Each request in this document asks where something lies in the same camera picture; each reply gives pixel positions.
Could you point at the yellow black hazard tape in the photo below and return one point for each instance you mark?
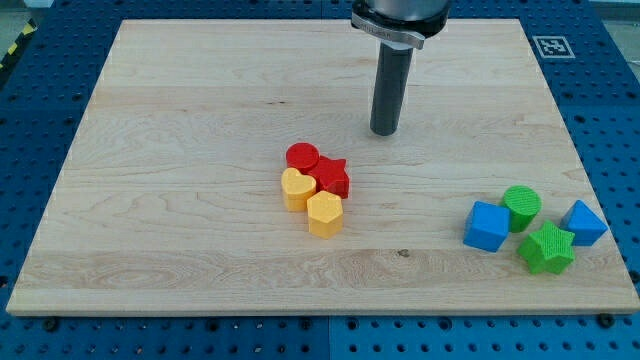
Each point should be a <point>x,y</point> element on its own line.
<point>17,48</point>

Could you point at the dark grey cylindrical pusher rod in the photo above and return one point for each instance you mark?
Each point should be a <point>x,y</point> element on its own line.
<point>390,85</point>

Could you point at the white fiducial marker tag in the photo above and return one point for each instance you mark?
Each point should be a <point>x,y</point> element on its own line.
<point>553,47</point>

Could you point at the yellow hexagon block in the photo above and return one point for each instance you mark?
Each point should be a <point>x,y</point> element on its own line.
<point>325,214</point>

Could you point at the green star block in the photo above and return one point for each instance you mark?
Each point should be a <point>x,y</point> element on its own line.
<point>548,249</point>

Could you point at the green cylinder block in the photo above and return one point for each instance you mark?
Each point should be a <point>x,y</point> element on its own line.
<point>523,204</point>

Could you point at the yellow heart block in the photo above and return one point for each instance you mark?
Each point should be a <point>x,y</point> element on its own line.
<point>297,188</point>

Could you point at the red circle block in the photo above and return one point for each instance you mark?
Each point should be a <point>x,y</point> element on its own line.
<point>302,156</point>

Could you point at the blue triangle block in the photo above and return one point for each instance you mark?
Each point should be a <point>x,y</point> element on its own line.
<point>583,222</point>

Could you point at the blue cube block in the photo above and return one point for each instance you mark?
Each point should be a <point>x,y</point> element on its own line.
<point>486,226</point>

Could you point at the light wooden board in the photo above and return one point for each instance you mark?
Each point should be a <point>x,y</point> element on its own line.
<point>169,202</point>

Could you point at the red star block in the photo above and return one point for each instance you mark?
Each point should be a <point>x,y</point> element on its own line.
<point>331,176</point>

